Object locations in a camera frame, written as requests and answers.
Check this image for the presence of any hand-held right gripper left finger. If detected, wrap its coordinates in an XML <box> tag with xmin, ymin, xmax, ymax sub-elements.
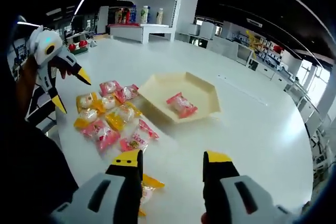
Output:
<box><xmin>49</xmin><ymin>149</ymin><xmax>144</xmax><ymax>224</ymax></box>

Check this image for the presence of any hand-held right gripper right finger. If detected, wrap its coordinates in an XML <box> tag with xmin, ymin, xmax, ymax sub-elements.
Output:
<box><xmin>202</xmin><ymin>150</ymin><xmax>295</xmax><ymax>224</ymax></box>

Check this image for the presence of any yellow marshmallow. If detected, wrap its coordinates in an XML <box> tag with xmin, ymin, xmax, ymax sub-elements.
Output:
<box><xmin>138</xmin><ymin>173</ymin><xmax>165</xmax><ymax>217</ymax></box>

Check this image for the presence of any pile of marshmallows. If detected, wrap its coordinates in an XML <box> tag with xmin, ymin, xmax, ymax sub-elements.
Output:
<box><xmin>73</xmin><ymin>79</ymin><xmax>160</xmax><ymax>159</ymax></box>

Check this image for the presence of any beige hexagonal bowl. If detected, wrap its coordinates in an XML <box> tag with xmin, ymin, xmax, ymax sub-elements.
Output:
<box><xmin>138</xmin><ymin>71</ymin><xmax>222</xmax><ymax>124</ymax></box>

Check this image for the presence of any pink marshmallow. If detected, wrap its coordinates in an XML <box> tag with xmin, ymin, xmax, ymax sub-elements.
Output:
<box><xmin>166</xmin><ymin>92</ymin><xmax>198</xmax><ymax>119</ymax></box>

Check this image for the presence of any person's left hand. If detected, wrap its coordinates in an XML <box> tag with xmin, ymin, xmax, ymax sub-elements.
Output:
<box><xmin>51</xmin><ymin>60</ymin><xmax>73</xmax><ymax>80</ymax></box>

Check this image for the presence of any green tray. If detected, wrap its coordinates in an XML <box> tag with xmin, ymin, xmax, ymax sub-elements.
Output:
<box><xmin>69</xmin><ymin>47</ymin><xmax>89</xmax><ymax>56</ymax></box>

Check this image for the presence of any person in black shirt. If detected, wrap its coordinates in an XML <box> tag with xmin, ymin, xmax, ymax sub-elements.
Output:
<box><xmin>0</xmin><ymin>113</ymin><xmax>80</xmax><ymax>224</ymax></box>

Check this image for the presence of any white bottle green label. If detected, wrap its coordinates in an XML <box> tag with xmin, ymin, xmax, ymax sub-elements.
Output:
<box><xmin>140</xmin><ymin>5</ymin><xmax>150</xmax><ymax>24</ymax></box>

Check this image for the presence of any cream white bottle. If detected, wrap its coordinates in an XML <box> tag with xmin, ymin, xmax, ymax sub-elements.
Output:
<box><xmin>156</xmin><ymin>8</ymin><xmax>165</xmax><ymax>25</ymax></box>

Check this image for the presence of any white display shelf unit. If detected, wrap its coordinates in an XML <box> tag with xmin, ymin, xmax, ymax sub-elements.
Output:
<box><xmin>109</xmin><ymin>0</ymin><xmax>202</xmax><ymax>44</ymax></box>

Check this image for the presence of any white box appliance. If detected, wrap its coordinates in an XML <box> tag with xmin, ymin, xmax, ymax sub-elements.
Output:
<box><xmin>201</xmin><ymin>22</ymin><xmax>215</xmax><ymax>38</ymax></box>

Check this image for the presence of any yellow lattice stand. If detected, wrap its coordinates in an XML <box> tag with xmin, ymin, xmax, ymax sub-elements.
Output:
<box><xmin>245</xmin><ymin>30</ymin><xmax>263</xmax><ymax>59</ymax></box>

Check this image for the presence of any ceiling air vent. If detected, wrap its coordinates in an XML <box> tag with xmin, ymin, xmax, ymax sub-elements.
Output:
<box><xmin>246</xmin><ymin>18</ymin><xmax>263</xmax><ymax>28</ymax></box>

